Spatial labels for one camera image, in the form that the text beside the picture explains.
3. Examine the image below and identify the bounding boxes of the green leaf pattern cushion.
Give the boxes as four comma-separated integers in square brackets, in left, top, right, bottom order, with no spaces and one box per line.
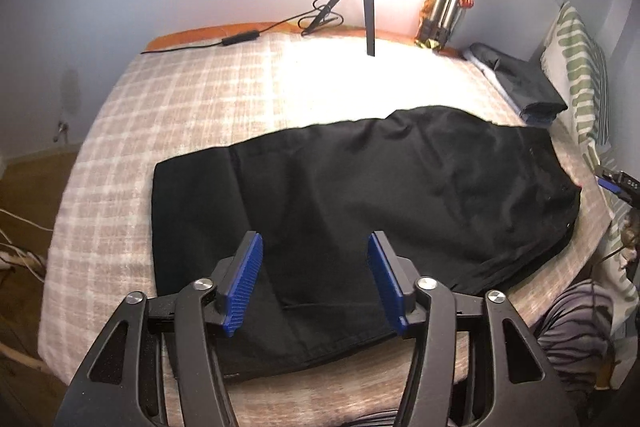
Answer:
[540,2,640,308]

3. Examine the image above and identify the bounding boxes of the black cable with inline switch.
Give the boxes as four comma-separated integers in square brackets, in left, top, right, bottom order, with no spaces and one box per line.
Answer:
[140,0,362,55]

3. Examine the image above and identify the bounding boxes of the person's striped clothing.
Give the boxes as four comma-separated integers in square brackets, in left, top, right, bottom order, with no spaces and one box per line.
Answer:
[530,279,617,408]

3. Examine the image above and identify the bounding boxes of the folded blue jeans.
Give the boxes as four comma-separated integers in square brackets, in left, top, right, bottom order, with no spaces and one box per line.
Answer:
[470,57,557,126]

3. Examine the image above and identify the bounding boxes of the black mini tripod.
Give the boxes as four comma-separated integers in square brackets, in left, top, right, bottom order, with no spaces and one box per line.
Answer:
[300,0,386,56]

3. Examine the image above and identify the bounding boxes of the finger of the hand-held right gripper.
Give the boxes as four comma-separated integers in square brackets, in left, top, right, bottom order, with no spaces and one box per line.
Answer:
[595,164,623,194]

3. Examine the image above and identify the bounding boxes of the white floor cables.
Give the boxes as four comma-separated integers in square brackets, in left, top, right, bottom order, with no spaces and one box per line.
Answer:
[0,207,51,280]

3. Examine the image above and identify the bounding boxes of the orange bed sheet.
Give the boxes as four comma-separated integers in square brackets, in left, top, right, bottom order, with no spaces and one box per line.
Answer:
[145,23,466,58]

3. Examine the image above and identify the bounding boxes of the beige plaid blanket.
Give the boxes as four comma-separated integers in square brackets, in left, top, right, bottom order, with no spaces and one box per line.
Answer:
[37,29,621,427]

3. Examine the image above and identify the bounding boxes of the folded dark grey pants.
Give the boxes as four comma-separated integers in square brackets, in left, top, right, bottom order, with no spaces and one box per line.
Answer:
[462,43,568,118]

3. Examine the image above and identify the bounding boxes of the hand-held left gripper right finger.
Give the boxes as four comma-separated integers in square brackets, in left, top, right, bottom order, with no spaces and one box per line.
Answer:
[367,231,581,427]

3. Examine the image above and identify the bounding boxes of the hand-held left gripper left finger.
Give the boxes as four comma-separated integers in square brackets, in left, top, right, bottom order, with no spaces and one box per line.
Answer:
[55,231,264,427]

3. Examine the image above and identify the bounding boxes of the black pants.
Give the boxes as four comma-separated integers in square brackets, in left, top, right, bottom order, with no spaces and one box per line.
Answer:
[151,105,582,383]

